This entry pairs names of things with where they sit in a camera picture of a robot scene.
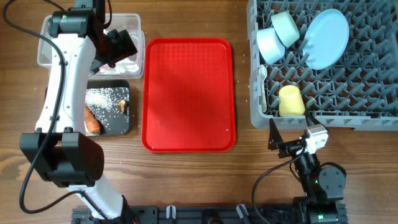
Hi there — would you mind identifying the red serving tray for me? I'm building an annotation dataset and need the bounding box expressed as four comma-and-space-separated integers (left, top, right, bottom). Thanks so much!
141, 37, 236, 153

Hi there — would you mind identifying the light blue bowl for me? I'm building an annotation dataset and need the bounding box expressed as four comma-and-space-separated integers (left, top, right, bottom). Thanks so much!
256, 27, 285, 65

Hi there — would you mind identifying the grey dishwasher rack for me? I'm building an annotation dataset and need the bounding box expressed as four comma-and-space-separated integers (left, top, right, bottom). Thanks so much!
246, 0, 397, 131

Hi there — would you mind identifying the clear plastic bin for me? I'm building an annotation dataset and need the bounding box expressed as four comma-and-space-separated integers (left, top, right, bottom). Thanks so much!
37, 13, 146, 80

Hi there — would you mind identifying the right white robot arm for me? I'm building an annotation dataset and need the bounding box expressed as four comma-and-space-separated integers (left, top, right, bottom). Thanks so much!
268, 113, 348, 223

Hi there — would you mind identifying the black waste tray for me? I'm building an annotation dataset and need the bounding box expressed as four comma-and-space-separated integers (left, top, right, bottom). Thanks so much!
83, 79, 131, 137

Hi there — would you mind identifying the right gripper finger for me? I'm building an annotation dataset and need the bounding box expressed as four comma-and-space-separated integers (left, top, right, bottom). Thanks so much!
304, 110, 324, 126
268, 118, 284, 151

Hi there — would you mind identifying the yellow plastic cup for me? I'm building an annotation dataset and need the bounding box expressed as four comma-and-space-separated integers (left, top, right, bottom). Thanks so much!
279, 85, 305, 116

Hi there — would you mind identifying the mint green bowl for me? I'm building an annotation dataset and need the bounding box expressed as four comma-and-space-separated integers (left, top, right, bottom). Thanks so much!
271, 11, 300, 48

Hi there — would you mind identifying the pile of white rice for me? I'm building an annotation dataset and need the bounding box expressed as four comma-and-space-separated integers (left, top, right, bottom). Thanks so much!
84, 86, 130, 136

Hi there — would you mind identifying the large light blue plate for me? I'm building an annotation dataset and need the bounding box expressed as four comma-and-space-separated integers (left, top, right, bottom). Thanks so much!
302, 9, 349, 70

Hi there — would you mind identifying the white paper napkin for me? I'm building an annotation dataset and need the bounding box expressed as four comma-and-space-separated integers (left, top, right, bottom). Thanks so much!
97, 30, 145, 78

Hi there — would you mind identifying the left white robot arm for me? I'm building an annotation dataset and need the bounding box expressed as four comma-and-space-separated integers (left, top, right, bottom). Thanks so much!
20, 4, 139, 223

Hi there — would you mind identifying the orange carrot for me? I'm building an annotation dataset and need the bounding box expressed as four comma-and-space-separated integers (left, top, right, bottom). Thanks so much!
84, 106, 101, 134

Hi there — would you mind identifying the white plastic spoon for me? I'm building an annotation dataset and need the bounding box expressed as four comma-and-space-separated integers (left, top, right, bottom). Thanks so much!
258, 65, 267, 113

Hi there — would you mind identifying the brown mushroom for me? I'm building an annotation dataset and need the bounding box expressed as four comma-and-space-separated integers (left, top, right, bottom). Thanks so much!
116, 100, 129, 114

